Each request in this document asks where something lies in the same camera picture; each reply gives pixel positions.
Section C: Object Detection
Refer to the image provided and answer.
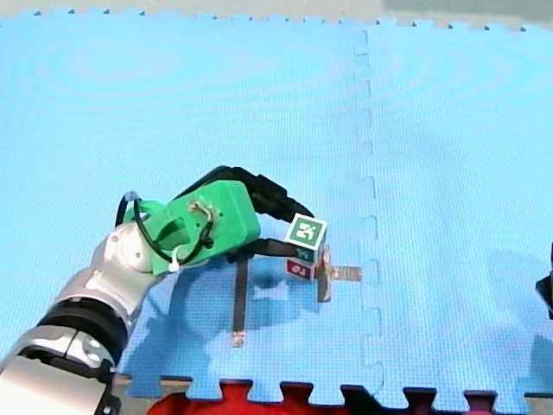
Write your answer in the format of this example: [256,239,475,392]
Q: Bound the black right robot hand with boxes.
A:
[535,241,553,322]

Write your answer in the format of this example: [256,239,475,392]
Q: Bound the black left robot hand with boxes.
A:
[171,164,316,265]

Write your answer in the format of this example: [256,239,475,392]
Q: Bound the green cube white marks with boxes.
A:
[283,213,328,265]

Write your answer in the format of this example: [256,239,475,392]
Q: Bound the red cube white marks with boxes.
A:
[285,258,320,281]

